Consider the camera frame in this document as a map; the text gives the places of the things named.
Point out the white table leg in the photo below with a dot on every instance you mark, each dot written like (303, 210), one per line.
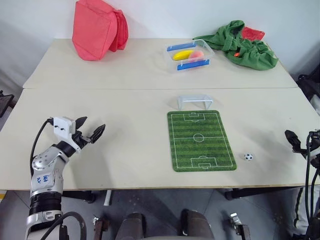
(108, 197)

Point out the black chair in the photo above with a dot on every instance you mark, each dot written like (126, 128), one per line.
(310, 86)

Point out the green soccer field mat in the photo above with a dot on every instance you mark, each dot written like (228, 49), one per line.
(201, 142)

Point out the black table foot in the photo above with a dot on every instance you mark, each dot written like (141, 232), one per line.
(81, 195)

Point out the dark rounded shape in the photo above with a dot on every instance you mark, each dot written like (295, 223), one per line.
(130, 226)
(197, 225)

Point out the metal bracket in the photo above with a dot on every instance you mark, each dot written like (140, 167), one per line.
(237, 225)
(100, 226)

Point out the black table foot bar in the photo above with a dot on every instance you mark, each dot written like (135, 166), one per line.
(250, 192)

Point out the red cloth bag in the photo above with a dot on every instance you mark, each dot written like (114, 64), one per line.
(96, 30)

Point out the yellow toy banana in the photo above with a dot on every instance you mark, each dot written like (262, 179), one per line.
(182, 55)

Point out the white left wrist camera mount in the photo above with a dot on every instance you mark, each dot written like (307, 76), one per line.
(61, 127)

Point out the small soccer ball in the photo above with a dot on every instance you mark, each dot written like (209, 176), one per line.
(248, 156)

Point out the small orange toy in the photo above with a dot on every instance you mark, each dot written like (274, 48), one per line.
(237, 54)

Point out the clear plastic box blue latches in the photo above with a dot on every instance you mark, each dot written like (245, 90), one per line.
(190, 65)

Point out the small white toy goal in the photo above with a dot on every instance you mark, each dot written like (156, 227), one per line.
(195, 98)

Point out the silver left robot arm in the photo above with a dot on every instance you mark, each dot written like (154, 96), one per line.
(45, 175)

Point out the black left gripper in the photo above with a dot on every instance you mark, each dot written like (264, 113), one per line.
(82, 140)

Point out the green cloth bag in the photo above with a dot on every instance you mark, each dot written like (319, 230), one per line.
(252, 56)

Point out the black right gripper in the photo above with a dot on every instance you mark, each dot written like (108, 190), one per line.
(300, 150)

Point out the black stand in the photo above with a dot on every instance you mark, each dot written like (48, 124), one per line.
(5, 101)

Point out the pink toy peach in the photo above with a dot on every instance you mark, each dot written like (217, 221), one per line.
(198, 54)

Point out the small red cloth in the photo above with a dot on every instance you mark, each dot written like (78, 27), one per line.
(253, 33)

